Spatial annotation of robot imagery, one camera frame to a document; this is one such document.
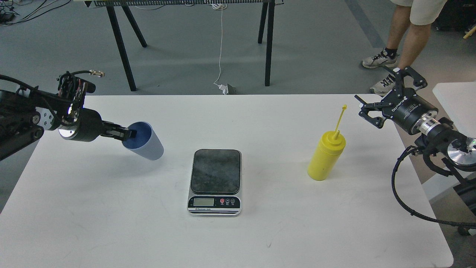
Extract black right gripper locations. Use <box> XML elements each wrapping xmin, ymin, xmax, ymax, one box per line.
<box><xmin>354</xmin><ymin>66</ymin><xmax>439</xmax><ymax>135</ymax></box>

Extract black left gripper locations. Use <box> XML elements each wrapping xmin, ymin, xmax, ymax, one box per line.
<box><xmin>58</xmin><ymin>108</ymin><xmax>129</xmax><ymax>142</ymax></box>

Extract blue plastic cup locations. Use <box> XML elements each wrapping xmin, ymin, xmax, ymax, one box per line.
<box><xmin>122</xmin><ymin>121</ymin><xmax>164</xmax><ymax>160</ymax></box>

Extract yellow squeeze bottle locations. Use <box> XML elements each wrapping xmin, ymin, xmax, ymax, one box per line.
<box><xmin>307</xmin><ymin>105</ymin><xmax>347</xmax><ymax>181</ymax></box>

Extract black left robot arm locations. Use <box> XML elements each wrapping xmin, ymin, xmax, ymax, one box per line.
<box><xmin>0</xmin><ymin>70</ymin><xmax>137</xmax><ymax>160</ymax></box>

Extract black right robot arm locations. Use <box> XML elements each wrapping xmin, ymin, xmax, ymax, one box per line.
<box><xmin>356</xmin><ymin>66</ymin><xmax>475</xmax><ymax>212</ymax></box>

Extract digital kitchen scale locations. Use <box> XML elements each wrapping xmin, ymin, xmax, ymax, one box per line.
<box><xmin>187</xmin><ymin>148</ymin><xmax>242</xmax><ymax>217</ymax></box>

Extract white grey sneaker near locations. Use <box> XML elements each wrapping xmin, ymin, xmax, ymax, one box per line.
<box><xmin>370</xmin><ymin>74</ymin><xmax>396</xmax><ymax>97</ymax></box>

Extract white grey sneaker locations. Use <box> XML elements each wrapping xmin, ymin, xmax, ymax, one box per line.
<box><xmin>362</xmin><ymin>48</ymin><xmax>398</xmax><ymax>68</ymax></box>
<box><xmin>370</xmin><ymin>74</ymin><xmax>396</xmax><ymax>97</ymax></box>

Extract white grey sneaker far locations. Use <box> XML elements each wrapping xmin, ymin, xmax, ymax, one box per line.
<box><xmin>362</xmin><ymin>48</ymin><xmax>398</xmax><ymax>68</ymax></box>

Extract person legs beige shorts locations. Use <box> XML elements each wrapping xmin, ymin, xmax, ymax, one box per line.
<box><xmin>386</xmin><ymin>0</ymin><xmax>446</xmax><ymax>69</ymax></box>

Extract power adapter on floor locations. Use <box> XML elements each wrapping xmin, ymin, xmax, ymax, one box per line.
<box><xmin>219</xmin><ymin>84</ymin><xmax>238</xmax><ymax>95</ymax></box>

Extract black trestle table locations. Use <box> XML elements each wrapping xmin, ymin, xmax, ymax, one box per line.
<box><xmin>84</xmin><ymin>0</ymin><xmax>285</xmax><ymax>92</ymax></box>

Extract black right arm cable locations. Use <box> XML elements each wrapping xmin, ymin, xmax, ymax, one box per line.
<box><xmin>391</xmin><ymin>146</ymin><xmax>476</xmax><ymax>228</ymax></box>

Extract floor cables top left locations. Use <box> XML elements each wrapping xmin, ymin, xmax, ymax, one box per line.
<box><xmin>0</xmin><ymin>0</ymin><xmax>71</xmax><ymax>26</ymax></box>

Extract white hanging cable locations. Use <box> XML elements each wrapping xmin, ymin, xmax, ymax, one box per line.
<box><xmin>213</xmin><ymin>2</ymin><xmax>227</xmax><ymax>92</ymax></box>

